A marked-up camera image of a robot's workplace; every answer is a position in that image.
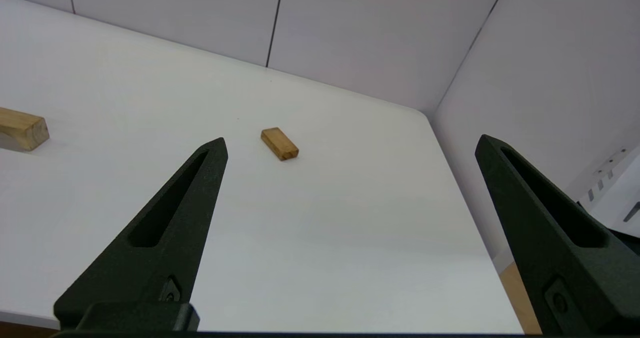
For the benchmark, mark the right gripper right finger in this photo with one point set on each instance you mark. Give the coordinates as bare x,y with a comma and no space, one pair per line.
565,268

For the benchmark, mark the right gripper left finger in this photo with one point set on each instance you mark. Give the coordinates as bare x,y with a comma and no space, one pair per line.
160,248

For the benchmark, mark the rectangular wooden building block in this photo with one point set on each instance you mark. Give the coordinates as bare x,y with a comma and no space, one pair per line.
280,145

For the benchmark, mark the arched wooden building block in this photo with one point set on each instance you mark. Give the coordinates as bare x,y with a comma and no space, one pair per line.
22,128

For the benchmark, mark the white power strip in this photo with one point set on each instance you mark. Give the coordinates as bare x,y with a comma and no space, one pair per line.
617,188

